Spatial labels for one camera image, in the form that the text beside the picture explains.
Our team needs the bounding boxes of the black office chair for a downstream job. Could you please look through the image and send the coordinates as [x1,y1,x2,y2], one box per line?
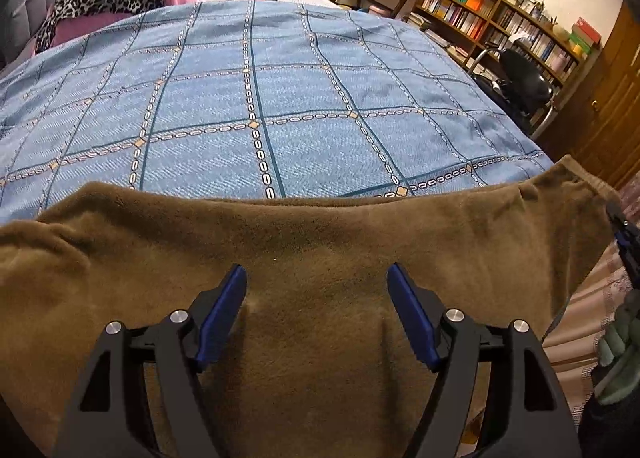
[466,33,556,140]

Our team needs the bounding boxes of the blue patterned bedspread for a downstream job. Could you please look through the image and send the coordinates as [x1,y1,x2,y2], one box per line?
[1,0,551,222]

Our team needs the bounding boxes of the wooden wardrobe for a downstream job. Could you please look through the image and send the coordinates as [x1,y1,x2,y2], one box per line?
[537,4,640,190]

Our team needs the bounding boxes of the brown fleece pants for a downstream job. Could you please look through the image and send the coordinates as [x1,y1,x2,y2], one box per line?
[1,158,616,457]

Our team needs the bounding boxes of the grey tufted headboard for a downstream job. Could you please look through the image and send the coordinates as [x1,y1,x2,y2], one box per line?
[1,0,54,72]

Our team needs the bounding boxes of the pink pillow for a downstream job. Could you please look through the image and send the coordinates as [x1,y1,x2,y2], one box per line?
[48,0,204,49]

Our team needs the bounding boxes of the wooden bookshelf with books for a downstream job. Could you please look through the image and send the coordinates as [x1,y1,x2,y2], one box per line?
[413,0,591,100]

